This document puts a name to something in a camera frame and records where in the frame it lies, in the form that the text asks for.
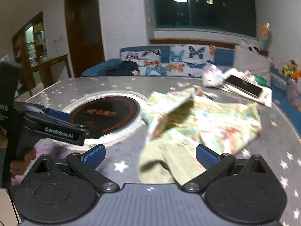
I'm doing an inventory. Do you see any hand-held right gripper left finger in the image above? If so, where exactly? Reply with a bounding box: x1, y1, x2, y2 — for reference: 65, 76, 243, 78
30, 144, 120, 193

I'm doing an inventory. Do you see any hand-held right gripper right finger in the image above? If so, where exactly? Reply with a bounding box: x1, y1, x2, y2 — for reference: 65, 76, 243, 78
182, 144, 273, 193

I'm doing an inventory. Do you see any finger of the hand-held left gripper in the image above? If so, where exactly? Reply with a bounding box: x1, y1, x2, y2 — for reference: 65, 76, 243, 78
22, 113, 90, 146
14, 101, 72, 124

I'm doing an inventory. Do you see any patterned children's garment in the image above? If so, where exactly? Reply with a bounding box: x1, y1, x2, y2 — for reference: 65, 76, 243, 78
138, 85, 262, 184

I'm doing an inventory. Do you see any person's left hand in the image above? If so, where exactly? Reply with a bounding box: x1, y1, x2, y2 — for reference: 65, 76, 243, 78
0, 127, 37, 176

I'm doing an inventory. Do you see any round black induction cooktop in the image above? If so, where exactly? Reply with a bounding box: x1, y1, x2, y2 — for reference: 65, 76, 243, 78
70, 95, 141, 138

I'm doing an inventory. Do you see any grey star tablecloth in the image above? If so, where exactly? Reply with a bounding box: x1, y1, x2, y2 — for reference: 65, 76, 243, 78
14, 75, 301, 226

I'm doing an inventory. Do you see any wooden side table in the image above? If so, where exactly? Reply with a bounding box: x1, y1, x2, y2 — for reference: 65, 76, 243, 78
22, 54, 71, 97

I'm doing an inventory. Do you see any wooden display cabinet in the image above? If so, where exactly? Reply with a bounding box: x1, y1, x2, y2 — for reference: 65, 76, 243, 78
12, 11, 47, 67

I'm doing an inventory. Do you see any dark clothing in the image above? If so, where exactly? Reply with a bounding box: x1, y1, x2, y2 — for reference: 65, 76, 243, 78
106, 61, 140, 76

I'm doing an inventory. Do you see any pink plastic bag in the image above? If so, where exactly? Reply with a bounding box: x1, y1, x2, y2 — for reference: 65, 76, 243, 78
202, 63, 225, 87

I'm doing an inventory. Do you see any green ball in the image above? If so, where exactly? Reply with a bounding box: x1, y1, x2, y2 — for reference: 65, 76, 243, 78
255, 75, 268, 86

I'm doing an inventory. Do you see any butterfly print cushion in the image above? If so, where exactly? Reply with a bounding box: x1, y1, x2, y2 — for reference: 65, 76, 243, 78
165, 44, 217, 78
121, 49, 165, 76

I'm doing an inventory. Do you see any grey pillow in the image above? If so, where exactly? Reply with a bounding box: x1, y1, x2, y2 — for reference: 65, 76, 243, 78
234, 45, 271, 85

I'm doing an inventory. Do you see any clear plastic storage box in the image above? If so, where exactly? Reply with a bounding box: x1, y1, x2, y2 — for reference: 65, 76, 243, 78
286, 78, 301, 112

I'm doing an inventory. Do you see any panda plush toy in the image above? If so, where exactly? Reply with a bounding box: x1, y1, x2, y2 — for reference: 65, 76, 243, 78
240, 39, 261, 53

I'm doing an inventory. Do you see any bear plush toy neon vest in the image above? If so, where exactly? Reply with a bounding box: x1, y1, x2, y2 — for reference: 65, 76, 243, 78
281, 58, 301, 78

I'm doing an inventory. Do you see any colourful pinwheel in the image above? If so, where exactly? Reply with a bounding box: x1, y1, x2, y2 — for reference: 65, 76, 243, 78
259, 23, 273, 50

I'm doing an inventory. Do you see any dark window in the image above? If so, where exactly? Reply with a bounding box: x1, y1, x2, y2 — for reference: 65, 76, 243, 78
152, 0, 258, 38

